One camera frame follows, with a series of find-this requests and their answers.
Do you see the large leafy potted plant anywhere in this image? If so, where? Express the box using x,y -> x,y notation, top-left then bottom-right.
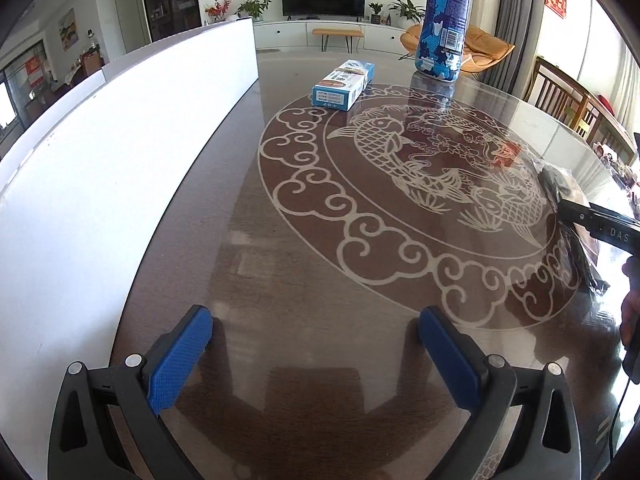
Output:
389,0 -> 426,24

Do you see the person's right hand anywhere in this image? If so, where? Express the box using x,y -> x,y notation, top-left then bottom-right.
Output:
619,257 -> 640,348

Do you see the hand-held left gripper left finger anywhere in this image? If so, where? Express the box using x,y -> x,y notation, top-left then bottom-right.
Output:
47,305 -> 216,480

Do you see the blue and white box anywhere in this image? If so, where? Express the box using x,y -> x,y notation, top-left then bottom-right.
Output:
311,59 -> 377,111

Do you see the white door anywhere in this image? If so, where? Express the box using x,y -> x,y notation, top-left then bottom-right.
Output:
114,0 -> 151,56

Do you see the wooden sideboard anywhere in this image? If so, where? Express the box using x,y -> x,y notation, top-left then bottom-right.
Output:
80,50 -> 109,81

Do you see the grey curtain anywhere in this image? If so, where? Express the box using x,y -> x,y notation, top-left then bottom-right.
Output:
495,0 -> 547,97

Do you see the brown patterned glass desktop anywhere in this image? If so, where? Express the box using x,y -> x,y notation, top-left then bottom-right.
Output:
107,47 -> 640,480

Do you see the black cable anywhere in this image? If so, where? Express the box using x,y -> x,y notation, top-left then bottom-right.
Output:
606,374 -> 637,480

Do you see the wooden chair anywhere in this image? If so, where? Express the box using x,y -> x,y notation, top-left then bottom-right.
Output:
525,56 -> 594,121
582,95 -> 639,161

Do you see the framed wall painting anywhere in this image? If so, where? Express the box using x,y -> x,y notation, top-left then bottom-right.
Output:
57,7 -> 79,51

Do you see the blue camouflage bottle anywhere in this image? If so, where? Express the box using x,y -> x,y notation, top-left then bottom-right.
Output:
414,0 -> 475,84

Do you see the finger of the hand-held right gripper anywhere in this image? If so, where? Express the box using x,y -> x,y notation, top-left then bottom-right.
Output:
555,197 -> 607,244
588,202 -> 640,229

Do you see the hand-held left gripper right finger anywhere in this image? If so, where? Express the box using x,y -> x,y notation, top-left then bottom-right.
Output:
417,306 -> 583,480

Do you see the white partition board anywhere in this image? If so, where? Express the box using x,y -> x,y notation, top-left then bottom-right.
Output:
0,16 -> 258,467

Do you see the orange lounge chair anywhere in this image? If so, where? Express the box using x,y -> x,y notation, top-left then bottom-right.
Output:
401,24 -> 516,79

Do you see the white television cabinet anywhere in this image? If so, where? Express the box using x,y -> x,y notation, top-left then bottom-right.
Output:
252,19 -> 416,54

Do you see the wooden bench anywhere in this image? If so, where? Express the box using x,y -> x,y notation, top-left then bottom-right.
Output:
312,28 -> 364,54

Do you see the red flower plant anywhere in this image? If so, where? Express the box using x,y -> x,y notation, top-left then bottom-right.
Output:
204,0 -> 234,24

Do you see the clear packet with pink card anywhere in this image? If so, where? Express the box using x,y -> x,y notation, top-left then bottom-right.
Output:
532,157 -> 611,294

